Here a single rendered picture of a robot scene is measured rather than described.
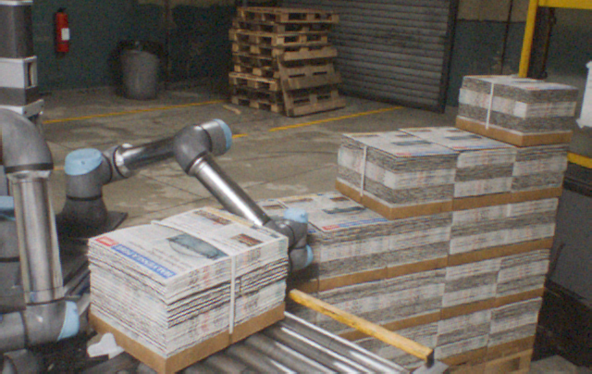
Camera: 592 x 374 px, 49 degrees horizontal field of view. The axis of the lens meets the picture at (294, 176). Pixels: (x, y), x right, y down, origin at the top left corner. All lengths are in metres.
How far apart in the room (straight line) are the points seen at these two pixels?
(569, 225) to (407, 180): 1.30
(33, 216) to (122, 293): 0.26
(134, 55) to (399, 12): 3.80
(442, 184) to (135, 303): 1.36
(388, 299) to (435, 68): 7.31
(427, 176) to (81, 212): 1.20
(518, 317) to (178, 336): 1.92
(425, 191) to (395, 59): 7.59
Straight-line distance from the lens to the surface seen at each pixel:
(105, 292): 1.57
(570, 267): 3.52
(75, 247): 2.29
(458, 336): 2.84
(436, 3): 9.61
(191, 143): 1.93
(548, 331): 3.39
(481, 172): 2.59
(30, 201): 1.42
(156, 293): 1.40
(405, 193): 2.38
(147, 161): 2.20
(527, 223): 2.87
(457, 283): 2.71
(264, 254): 1.55
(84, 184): 2.22
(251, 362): 1.55
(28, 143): 1.41
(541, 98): 2.73
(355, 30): 10.34
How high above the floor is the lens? 1.61
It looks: 16 degrees down
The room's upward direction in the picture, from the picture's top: 4 degrees clockwise
